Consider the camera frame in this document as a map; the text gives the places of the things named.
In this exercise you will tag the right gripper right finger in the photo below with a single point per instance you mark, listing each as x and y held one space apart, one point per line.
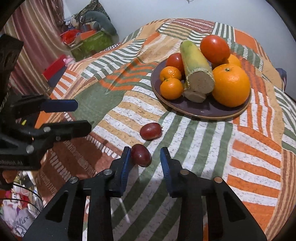
228 218

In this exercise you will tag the large red tomato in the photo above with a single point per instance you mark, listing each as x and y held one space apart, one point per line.
215 49

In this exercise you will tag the striped maroon curtain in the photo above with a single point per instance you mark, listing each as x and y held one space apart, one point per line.
39 25

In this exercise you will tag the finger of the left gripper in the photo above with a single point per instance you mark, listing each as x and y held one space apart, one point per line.
63 131
30 104

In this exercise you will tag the green floral box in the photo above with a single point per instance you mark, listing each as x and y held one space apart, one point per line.
91 45

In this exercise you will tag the blue bag beside bed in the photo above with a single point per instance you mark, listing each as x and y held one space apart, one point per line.
283 76

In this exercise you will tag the small mandarin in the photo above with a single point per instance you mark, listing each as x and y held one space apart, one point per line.
171 88
170 72

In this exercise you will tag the yellow sugarcane piece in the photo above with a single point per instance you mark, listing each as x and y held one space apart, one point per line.
192 95
198 72

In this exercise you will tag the large orange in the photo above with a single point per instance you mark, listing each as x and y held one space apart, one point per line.
232 85
232 59

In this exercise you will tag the yellow sugarcane piece front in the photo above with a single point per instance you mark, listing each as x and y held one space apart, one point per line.
198 72

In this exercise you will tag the red and navy box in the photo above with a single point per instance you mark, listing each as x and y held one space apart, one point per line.
55 71

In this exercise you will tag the camouflage pillow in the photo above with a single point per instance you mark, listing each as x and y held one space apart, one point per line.
94 5

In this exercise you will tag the pink toy figure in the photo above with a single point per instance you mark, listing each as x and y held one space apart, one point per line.
68 60

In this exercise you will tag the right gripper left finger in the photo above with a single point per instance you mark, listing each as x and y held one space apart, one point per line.
62 218

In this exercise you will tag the red plastic bag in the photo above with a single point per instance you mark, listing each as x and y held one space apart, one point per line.
69 36

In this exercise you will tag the small red tomato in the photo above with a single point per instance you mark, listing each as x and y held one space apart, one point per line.
175 60

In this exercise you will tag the dark red grape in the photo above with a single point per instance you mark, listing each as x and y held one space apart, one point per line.
151 131
140 155

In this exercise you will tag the purple ceramic plate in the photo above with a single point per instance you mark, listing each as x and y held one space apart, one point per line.
209 109

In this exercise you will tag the patchwork striped bedspread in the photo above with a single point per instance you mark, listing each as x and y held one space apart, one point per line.
254 153

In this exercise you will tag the small mandarin front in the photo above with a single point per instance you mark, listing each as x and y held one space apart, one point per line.
171 88

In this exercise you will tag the dark green cushion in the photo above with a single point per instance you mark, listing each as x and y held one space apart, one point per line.
99 22

